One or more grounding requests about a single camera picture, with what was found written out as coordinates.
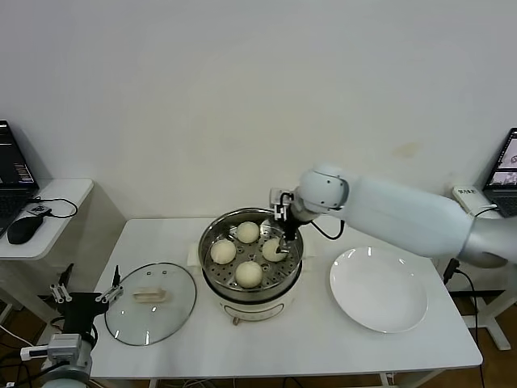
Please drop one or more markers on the white steamed baozi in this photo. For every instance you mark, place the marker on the white steamed baozi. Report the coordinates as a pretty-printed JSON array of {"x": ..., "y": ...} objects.
[
  {"x": 247, "y": 232},
  {"x": 249, "y": 275},
  {"x": 271, "y": 250},
  {"x": 223, "y": 251}
]

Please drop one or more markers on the white round plate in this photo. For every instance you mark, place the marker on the white round plate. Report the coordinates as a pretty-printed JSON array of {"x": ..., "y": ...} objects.
[{"x": 375, "y": 291}]

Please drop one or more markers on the small black printed dongle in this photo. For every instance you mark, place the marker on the small black printed dongle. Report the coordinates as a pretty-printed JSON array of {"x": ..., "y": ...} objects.
[{"x": 39, "y": 210}]

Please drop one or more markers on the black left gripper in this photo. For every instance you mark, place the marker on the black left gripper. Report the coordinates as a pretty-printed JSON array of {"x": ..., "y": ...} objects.
[{"x": 81, "y": 306}]

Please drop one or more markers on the white side table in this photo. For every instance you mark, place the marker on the white side table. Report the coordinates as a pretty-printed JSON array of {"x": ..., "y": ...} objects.
[
  {"x": 52, "y": 226},
  {"x": 501, "y": 339}
]

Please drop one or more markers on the black computer mouse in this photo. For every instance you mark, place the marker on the black computer mouse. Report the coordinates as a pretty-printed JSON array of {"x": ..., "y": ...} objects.
[{"x": 25, "y": 230}]

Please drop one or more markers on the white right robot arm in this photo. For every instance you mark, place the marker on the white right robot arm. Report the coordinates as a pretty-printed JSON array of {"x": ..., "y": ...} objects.
[{"x": 404, "y": 214}]

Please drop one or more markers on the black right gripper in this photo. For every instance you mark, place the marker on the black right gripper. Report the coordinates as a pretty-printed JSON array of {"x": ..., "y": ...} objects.
[{"x": 291, "y": 228}]

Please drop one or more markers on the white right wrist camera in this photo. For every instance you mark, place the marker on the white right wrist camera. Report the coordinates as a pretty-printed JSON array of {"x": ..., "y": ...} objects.
[{"x": 278, "y": 200}]

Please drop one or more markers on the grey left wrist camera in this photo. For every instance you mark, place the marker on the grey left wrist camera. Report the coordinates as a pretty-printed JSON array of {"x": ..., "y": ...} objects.
[{"x": 62, "y": 345}]

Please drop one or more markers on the stainless steel steamer basket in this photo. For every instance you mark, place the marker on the stainless steel steamer basket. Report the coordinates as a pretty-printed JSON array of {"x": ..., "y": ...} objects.
[{"x": 250, "y": 258}]

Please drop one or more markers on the cream electric cooking pot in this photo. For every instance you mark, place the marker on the cream electric cooking pot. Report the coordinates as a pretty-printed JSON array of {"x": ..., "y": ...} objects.
[{"x": 258, "y": 310}]

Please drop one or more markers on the dark grey open laptop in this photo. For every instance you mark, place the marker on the dark grey open laptop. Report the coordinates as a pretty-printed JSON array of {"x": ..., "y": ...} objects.
[
  {"x": 503, "y": 174},
  {"x": 12, "y": 169}
]

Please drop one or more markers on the round glass pot lid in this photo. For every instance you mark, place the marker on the round glass pot lid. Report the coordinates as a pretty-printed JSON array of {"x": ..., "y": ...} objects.
[{"x": 153, "y": 279}]

